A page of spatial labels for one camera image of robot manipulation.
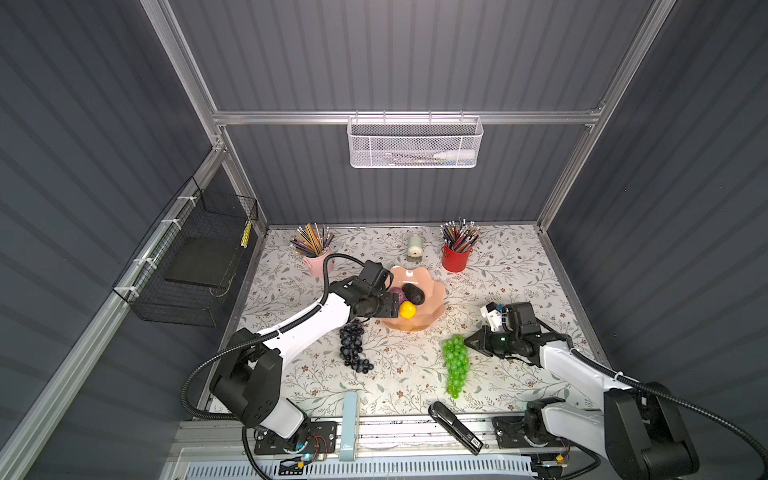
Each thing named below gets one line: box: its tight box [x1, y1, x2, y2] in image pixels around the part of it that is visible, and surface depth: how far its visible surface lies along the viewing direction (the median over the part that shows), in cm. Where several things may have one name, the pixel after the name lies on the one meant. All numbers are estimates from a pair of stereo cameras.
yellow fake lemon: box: [399, 300, 417, 319], surface depth 94 cm
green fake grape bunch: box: [443, 334, 471, 399], surface depth 82 cm
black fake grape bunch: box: [339, 319, 374, 374], surface depth 86 cm
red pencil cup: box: [441, 245, 473, 273], surface depth 110 cm
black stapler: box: [428, 401, 484, 455], surface depth 73 cm
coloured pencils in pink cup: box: [290, 222, 335, 257], surface depth 102 cm
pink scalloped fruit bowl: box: [382, 266, 446, 331], surface depth 96 cm
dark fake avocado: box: [402, 283, 425, 306], surface depth 96 cm
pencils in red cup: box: [440, 217, 480, 253], surface depth 99 cm
